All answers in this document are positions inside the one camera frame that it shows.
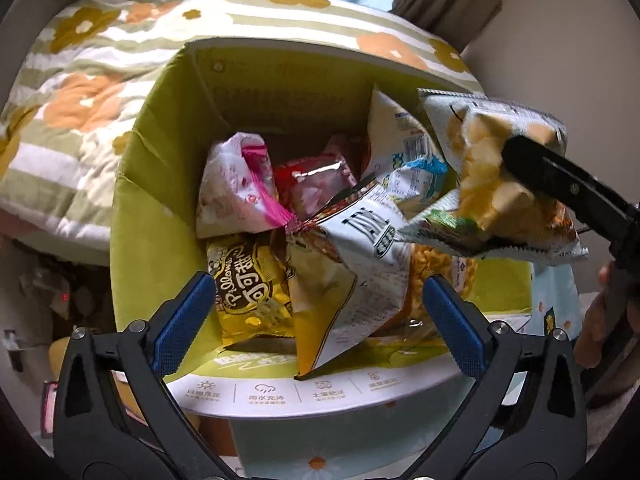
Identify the clear waffle packet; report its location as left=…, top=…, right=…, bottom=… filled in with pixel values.
left=401, top=244, right=477, bottom=320

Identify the dark green cracker packet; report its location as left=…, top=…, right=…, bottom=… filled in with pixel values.
left=544, top=308, right=556, bottom=336

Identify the yellow cocoa snack bag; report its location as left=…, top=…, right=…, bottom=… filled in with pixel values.
left=206, top=230, right=294, bottom=347

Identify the grey potato chip bag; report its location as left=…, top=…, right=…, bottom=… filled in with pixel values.
left=400, top=89, right=588, bottom=266

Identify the pink striped candy bag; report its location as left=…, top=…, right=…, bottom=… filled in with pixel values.
left=196, top=132, right=294, bottom=238

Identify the white green chip bag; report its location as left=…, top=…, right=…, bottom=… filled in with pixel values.
left=361, top=88, right=448, bottom=219

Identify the person right hand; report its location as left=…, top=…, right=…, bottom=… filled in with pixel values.
left=574, top=262, right=640, bottom=368

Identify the floral daisy tablecloth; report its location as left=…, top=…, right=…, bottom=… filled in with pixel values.
left=229, top=263, right=584, bottom=480

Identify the red pink snack packet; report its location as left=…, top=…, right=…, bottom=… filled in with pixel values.
left=273, top=154, right=357, bottom=220

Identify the floral striped bed quilt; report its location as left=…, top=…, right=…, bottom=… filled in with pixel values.
left=1, top=0, right=480, bottom=266

